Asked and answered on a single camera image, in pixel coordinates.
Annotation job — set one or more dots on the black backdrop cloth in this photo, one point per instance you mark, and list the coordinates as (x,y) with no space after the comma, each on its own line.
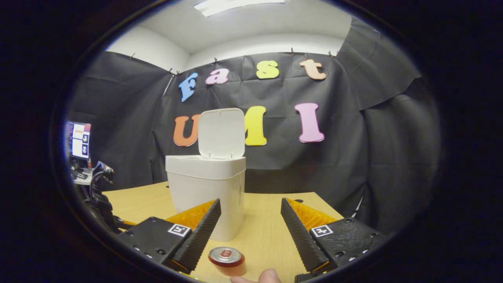
(334,157)

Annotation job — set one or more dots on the white desktop garbage bin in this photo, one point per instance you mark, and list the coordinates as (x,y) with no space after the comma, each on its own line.
(204,184)

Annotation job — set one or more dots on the red pop can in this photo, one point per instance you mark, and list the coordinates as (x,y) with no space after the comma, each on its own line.
(228,261)

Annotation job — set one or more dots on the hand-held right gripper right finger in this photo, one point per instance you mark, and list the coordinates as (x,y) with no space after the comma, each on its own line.
(298,236)

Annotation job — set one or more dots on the long ceiling light panel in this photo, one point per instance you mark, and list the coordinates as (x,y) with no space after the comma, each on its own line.
(235,6)

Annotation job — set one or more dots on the computer monitor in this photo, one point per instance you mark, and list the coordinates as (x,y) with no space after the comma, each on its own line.
(79,139)

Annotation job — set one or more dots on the wooden desktop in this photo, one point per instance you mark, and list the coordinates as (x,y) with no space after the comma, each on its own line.
(263,232)

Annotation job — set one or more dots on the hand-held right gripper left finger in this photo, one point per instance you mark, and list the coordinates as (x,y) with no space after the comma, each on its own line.
(198,239)

